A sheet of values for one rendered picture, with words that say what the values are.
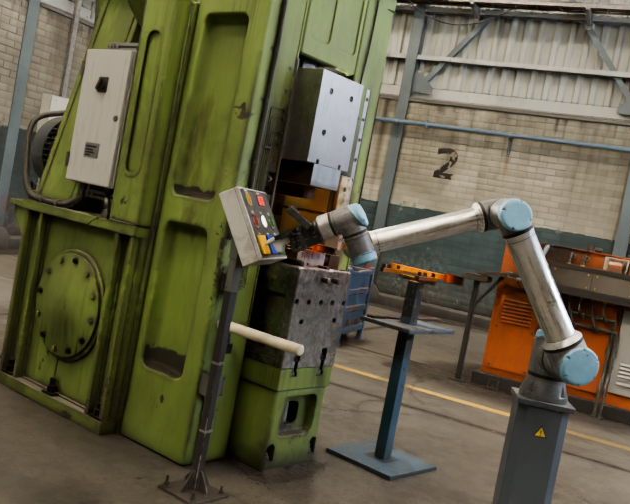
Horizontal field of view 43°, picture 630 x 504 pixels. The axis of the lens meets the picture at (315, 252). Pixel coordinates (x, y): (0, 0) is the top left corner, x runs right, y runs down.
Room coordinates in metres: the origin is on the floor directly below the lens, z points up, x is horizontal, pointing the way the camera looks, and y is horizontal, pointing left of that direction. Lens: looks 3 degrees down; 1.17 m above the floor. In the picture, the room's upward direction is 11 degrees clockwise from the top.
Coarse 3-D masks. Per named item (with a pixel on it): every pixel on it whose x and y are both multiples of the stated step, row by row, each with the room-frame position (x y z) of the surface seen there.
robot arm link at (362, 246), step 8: (360, 232) 2.79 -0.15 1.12; (344, 240) 2.83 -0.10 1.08; (352, 240) 2.80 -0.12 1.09; (360, 240) 2.79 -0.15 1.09; (368, 240) 2.81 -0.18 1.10; (352, 248) 2.80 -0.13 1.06; (360, 248) 2.79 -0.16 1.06; (368, 248) 2.80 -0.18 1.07; (352, 256) 2.82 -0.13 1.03; (360, 256) 2.80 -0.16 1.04; (368, 256) 2.80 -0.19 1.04; (376, 256) 2.83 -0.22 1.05; (360, 264) 2.81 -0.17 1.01
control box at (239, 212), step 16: (224, 192) 2.86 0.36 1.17; (240, 192) 2.85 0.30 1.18; (256, 192) 3.05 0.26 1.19; (224, 208) 2.86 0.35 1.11; (240, 208) 2.85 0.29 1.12; (256, 208) 2.98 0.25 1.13; (240, 224) 2.85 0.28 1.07; (240, 240) 2.84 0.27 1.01; (256, 240) 2.83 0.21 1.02; (240, 256) 2.84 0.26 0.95; (256, 256) 2.83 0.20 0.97; (272, 256) 2.96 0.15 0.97
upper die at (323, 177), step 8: (288, 160) 3.53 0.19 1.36; (280, 168) 3.55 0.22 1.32; (288, 168) 3.52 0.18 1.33; (296, 168) 3.49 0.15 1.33; (304, 168) 3.47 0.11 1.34; (312, 168) 3.44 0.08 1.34; (320, 168) 3.48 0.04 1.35; (328, 168) 3.52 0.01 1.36; (280, 176) 3.55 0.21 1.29; (288, 176) 3.52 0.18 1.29; (296, 176) 3.49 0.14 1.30; (304, 176) 3.46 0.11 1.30; (312, 176) 3.44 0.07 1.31; (320, 176) 3.48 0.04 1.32; (328, 176) 3.53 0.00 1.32; (336, 176) 3.57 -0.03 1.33; (304, 184) 3.51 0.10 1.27; (312, 184) 3.45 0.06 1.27; (320, 184) 3.49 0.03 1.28; (328, 184) 3.54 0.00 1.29; (336, 184) 3.58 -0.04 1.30
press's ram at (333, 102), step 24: (312, 72) 3.44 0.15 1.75; (312, 96) 3.42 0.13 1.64; (336, 96) 3.49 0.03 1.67; (360, 96) 3.62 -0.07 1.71; (288, 120) 3.49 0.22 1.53; (312, 120) 3.40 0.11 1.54; (336, 120) 3.51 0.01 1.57; (288, 144) 3.47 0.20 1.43; (312, 144) 3.41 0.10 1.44; (336, 144) 3.54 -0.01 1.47; (336, 168) 3.57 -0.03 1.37
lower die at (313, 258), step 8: (288, 248) 3.47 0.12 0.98; (312, 248) 3.51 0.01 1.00; (288, 256) 3.47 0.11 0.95; (296, 256) 3.44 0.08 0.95; (304, 256) 3.48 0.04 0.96; (312, 256) 3.52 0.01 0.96; (320, 256) 3.57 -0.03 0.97; (304, 264) 3.49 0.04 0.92; (312, 264) 3.53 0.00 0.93; (320, 264) 3.58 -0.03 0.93
